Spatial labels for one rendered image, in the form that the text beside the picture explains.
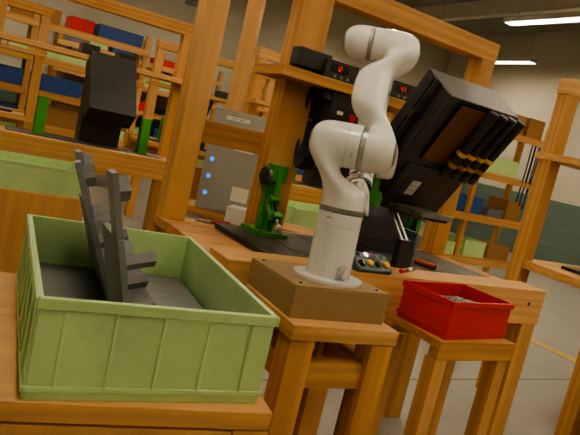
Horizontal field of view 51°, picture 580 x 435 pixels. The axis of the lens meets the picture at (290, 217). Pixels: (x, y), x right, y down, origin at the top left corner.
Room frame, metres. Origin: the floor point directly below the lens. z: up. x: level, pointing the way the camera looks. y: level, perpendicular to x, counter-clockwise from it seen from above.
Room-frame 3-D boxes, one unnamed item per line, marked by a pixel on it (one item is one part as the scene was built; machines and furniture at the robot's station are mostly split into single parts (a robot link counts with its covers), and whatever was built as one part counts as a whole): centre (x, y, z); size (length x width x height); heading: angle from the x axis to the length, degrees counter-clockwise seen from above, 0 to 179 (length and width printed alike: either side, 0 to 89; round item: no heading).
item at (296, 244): (2.43, -0.30, 0.89); 1.10 x 0.42 x 0.02; 122
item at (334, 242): (1.63, -0.13, 1.02); 0.19 x 0.19 x 0.18
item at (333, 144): (1.64, -0.10, 1.24); 0.19 x 0.12 x 0.24; 81
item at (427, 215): (2.38, -0.42, 1.11); 0.39 x 0.16 x 0.03; 32
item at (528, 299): (2.19, -0.45, 0.82); 1.50 x 0.14 x 0.15; 122
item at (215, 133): (2.74, -0.11, 1.23); 1.30 x 0.05 x 0.09; 122
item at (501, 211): (8.20, -2.13, 1.14); 2.45 x 0.55 x 2.28; 121
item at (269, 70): (2.65, -0.16, 1.52); 0.90 x 0.25 x 0.04; 122
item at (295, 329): (1.63, -0.14, 0.83); 0.32 x 0.32 x 0.04; 28
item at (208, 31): (2.68, -0.14, 1.36); 1.49 x 0.09 x 0.97; 122
